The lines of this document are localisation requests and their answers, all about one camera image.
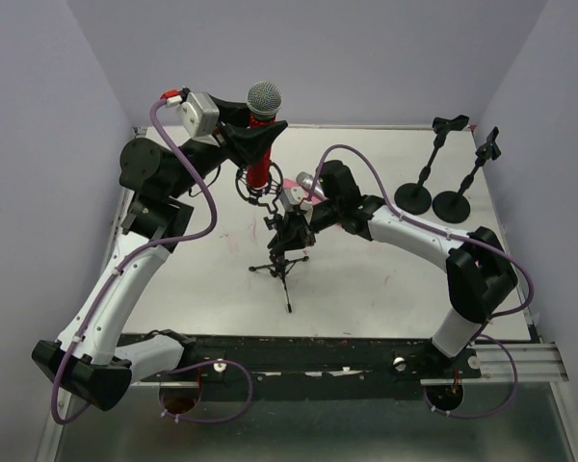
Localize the red glitter microphone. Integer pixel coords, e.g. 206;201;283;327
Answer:
247;81;282;189

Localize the black tripod microphone stand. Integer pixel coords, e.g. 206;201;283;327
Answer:
234;163;309;314

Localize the black round-base stand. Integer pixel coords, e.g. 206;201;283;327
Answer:
394;115;469;216
432;126;501;224

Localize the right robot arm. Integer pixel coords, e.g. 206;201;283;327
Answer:
266;161;517;359

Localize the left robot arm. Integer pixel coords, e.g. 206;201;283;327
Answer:
32;90;287;424

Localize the pink microphone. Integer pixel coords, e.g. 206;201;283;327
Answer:
282;178;300;190

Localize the silver microphone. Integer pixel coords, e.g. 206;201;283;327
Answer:
296;171;327;200

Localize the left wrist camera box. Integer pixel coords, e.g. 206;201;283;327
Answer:
161;88;220;141

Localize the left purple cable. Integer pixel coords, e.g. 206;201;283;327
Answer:
50;98;254;425

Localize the black mounting rail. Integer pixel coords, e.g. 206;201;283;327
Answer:
79;329;483;403

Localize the aluminium frame rail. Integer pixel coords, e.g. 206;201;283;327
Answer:
57;126;567;386

